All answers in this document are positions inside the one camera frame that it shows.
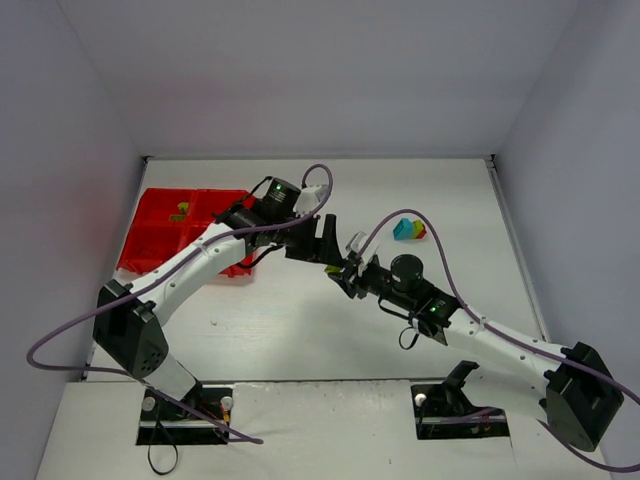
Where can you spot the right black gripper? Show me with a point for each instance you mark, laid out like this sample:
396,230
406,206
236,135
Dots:
357,281

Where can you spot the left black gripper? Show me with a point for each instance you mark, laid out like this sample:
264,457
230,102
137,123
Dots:
316,240

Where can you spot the teal lego block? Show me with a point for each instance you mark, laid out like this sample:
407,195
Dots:
404,230

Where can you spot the green long lego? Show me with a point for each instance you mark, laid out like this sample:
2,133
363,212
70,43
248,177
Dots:
181,212

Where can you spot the green lego cube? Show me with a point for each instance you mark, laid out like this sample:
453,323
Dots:
419,230

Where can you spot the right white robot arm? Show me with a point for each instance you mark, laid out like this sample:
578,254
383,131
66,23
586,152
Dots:
569,389

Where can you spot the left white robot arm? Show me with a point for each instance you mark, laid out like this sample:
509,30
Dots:
130,319

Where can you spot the red divided bin tray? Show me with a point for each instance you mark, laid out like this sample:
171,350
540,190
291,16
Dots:
152,239

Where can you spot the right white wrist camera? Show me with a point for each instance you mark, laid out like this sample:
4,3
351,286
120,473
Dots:
364,247

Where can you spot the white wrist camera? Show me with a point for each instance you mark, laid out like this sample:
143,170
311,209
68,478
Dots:
310,198
364,247

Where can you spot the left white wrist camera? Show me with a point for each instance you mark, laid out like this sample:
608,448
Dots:
310,198

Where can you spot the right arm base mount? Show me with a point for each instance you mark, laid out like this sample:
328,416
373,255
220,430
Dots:
443,412

